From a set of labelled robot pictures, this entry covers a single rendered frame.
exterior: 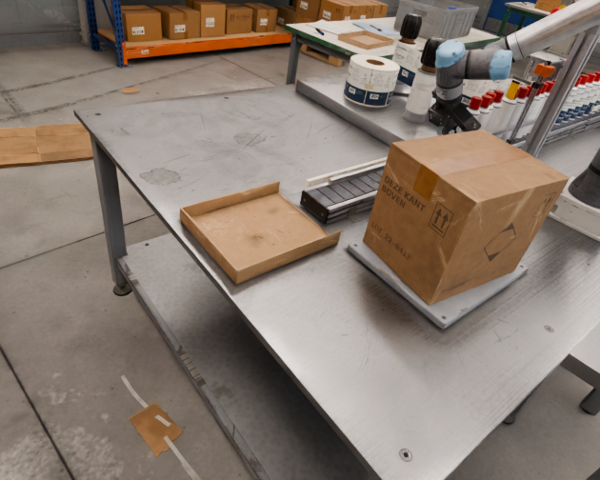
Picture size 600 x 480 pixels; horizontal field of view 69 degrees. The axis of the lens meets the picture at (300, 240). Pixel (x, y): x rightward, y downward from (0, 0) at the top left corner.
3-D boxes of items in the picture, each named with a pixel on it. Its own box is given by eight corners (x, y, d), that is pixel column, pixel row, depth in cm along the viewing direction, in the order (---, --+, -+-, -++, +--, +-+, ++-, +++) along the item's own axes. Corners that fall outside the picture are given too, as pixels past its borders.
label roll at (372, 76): (388, 110, 176) (398, 74, 167) (339, 99, 178) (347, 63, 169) (391, 95, 192) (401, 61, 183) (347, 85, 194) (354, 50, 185)
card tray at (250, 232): (277, 192, 125) (279, 180, 123) (337, 243, 111) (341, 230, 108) (180, 220, 109) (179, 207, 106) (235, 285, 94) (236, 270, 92)
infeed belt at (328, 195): (565, 120, 213) (570, 112, 211) (582, 127, 208) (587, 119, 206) (303, 203, 121) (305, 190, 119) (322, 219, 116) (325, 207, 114)
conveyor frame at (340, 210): (561, 121, 215) (567, 111, 212) (584, 130, 208) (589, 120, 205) (299, 204, 122) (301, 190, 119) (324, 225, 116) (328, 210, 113)
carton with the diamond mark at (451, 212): (445, 218, 124) (483, 129, 108) (514, 271, 109) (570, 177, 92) (361, 241, 110) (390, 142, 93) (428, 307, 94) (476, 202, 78)
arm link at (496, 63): (514, 45, 120) (472, 46, 125) (512, 51, 112) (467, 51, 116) (510, 75, 124) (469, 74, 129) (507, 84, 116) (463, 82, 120)
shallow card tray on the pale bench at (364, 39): (364, 34, 312) (365, 30, 310) (393, 45, 302) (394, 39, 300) (336, 39, 290) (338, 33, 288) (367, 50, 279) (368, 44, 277)
